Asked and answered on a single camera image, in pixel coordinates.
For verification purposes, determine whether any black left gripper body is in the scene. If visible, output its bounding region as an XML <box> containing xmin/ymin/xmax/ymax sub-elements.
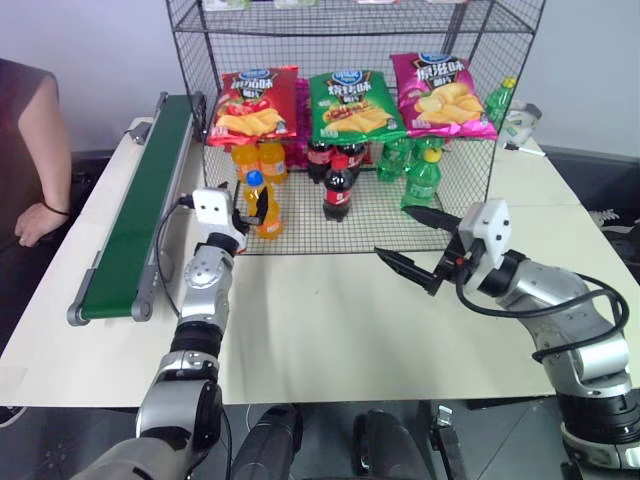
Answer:
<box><xmin>231</xmin><ymin>207</ymin><xmax>252</xmax><ymax>237</ymax></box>

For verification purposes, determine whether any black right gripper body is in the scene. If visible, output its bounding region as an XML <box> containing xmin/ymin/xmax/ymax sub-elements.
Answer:
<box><xmin>424</xmin><ymin>230</ymin><xmax>476</xmax><ymax>297</ymax></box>

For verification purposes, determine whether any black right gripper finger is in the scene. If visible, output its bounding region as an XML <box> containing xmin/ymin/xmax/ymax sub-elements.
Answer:
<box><xmin>402</xmin><ymin>204</ymin><xmax>462</xmax><ymax>236</ymax></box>
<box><xmin>374</xmin><ymin>245</ymin><xmax>438</xmax><ymax>296</ymax></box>

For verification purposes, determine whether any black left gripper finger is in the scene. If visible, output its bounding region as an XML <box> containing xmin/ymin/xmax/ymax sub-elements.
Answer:
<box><xmin>239</xmin><ymin>188</ymin><xmax>270</xmax><ymax>227</ymax></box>
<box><xmin>217</xmin><ymin>181</ymin><xmax>241</xmax><ymax>218</ymax></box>

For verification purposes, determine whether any orange soda bottle blue cap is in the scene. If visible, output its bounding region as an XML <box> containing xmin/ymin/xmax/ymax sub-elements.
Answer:
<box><xmin>243</xmin><ymin>169</ymin><xmax>285</xmax><ymax>242</ymax></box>

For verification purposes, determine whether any green belt conveyor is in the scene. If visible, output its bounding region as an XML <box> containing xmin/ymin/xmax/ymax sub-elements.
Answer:
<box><xmin>66</xmin><ymin>91</ymin><xmax>207</xmax><ymax>328</ymax></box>

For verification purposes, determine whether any person's bare hand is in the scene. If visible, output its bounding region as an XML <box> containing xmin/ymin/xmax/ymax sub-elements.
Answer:
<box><xmin>14</xmin><ymin>201</ymin><xmax>70</xmax><ymax>248</ymax></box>

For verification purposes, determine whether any cola bottle red cap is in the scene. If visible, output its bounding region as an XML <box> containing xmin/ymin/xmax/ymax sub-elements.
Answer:
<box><xmin>322</xmin><ymin>154</ymin><xmax>358</xmax><ymax>224</ymax></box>
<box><xmin>337</xmin><ymin>142</ymin><xmax>369</xmax><ymax>179</ymax></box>
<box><xmin>305</xmin><ymin>141</ymin><xmax>335</xmax><ymax>184</ymax></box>

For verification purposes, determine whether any magenta potato chip bag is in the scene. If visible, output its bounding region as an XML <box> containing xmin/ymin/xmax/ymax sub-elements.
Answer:
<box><xmin>389</xmin><ymin>51</ymin><xmax>500</xmax><ymax>141</ymax></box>
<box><xmin>286</xmin><ymin>77</ymin><xmax>314</xmax><ymax>170</ymax></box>

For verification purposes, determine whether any red potato chip bag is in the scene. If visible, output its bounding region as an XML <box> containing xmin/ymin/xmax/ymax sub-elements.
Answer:
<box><xmin>206</xmin><ymin>64</ymin><xmax>300</xmax><ymax>148</ymax></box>

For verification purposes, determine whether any white marker pen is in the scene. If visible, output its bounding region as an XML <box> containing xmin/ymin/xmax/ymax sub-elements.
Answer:
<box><xmin>504</xmin><ymin>142</ymin><xmax>548</xmax><ymax>158</ymax></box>

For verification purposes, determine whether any green potato chip bag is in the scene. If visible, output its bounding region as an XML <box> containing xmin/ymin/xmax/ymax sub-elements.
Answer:
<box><xmin>306</xmin><ymin>69</ymin><xmax>409</xmax><ymax>147</ymax></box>

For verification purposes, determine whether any dark patterned floor object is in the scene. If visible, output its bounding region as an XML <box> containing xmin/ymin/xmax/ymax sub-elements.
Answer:
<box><xmin>586</xmin><ymin>206</ymin><xmax>640</xmax><ymax>254</ymax></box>

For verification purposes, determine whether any green snack packet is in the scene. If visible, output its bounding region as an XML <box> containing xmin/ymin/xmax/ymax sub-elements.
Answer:
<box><xmin>201</xmin><ymin>0</ymin><xmax>252</xmax><ymax>13</ymax></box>

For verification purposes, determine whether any person in brown shirt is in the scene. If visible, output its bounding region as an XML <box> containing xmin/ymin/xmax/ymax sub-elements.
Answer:
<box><xmin>0</xmin><ymin>57</ymin><xmax>74</xmax><ymax>251</ymax></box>

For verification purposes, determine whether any dark shoe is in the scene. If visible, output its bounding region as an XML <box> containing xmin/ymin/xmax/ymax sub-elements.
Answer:
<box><xmin>0</xmin><ymin>405</ymin><xmax>30</xmax><ymax>428</ymax></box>

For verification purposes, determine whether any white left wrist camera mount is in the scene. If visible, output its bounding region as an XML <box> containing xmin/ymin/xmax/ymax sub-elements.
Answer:
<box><xmin>192</xmin><ymin>187</ymin><xmax>237</xmax><ymax>227</ymax></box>

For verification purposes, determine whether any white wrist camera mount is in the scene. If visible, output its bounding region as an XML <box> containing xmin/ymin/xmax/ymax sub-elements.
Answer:
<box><xmin>457</xmin><ymin>198</ymin><xmax>512</xmax><ymax>272</ymax></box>
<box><xmin>192</xmin><ymin>187</ymin><xmax>237</xmax><ymax>227</ymax></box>

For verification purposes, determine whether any black wire rack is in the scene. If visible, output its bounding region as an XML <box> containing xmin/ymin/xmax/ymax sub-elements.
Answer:
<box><xmin>164</xmin><ymin>0</ymin><xmax>547</xmax><ymax>257</ymax></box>

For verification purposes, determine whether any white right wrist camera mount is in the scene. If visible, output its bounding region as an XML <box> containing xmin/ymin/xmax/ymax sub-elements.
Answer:
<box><xmin>457</xmin><ymin>198</ymin><xmax>512</xmax><ymax>272</ymax></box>

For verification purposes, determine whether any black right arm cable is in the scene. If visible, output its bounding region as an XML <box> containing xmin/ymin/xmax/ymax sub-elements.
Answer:
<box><xmin>456</xmin><ymin>252</ymin><xmax>631</xmax><ymax>364</ymax></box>

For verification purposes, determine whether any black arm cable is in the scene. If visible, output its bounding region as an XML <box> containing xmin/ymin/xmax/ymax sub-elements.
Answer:
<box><xmin>154</xmin><ymin>196</ymin><xmax>197</xmax><ymax>317</ymax></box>
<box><xmin>456</xmin><ymin>252</ymin><xmax>631</xmax><ymax>364</ymax></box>

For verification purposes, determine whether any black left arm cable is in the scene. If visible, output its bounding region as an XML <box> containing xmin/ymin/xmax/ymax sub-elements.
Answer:
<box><xmin>154</xmin><ymin>196</ymin><xmax>197</xmax><ymax>317</ymax></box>

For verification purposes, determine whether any black bracket with silver clip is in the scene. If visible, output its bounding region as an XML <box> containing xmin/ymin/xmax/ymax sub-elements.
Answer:
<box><xmin>428</xmin><ymin>403</ymin><xmax>474</xmax><ymax>480</ymax></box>

